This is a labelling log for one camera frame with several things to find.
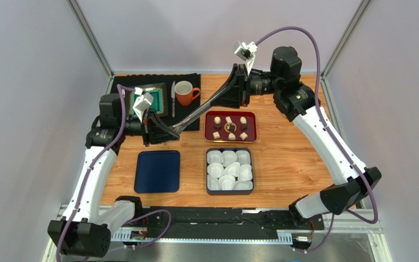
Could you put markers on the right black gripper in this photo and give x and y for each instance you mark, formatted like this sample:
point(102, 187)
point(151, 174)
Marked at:
point(240, 86)

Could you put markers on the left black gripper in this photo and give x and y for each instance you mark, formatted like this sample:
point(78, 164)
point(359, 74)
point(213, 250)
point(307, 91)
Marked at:
point(154, 131)

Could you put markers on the metal serving tongs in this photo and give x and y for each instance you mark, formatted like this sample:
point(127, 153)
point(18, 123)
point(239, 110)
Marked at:
point(202, 109)

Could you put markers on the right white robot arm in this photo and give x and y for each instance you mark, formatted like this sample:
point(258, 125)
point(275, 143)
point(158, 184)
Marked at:
point(352, 179)

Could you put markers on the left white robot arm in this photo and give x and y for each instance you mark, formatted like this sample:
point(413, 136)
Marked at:
point(83, 231)

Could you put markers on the white teardrop chocolate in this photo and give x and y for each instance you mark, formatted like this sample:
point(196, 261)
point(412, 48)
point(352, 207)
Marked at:
point(217, 120)

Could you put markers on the white oval chocolate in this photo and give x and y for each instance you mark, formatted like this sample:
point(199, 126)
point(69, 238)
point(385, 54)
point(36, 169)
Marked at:
point(243, 120)

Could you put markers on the white rounded chocolate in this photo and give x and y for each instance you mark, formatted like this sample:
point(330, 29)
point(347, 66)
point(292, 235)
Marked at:
point(232, 136)

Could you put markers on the green square plate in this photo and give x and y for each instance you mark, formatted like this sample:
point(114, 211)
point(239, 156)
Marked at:
point(159, 93)

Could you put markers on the navy box lid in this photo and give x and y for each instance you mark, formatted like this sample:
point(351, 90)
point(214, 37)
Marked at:
point(157, 172)

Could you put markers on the orange mug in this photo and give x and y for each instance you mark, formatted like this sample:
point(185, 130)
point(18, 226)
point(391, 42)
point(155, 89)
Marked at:
point(186, 93)

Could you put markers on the black placemat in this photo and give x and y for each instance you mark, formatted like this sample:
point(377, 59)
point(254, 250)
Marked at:
point(180, 111)

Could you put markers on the table knife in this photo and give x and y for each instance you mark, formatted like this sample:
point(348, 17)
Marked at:
point(173, 97)

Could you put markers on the navy box with paper cups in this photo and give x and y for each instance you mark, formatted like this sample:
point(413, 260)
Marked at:
point(229, 171)

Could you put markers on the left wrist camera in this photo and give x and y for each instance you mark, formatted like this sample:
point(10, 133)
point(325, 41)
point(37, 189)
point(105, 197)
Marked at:
point(142, 103)

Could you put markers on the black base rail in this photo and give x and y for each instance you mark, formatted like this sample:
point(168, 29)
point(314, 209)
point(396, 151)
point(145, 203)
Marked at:
point(221, 223)

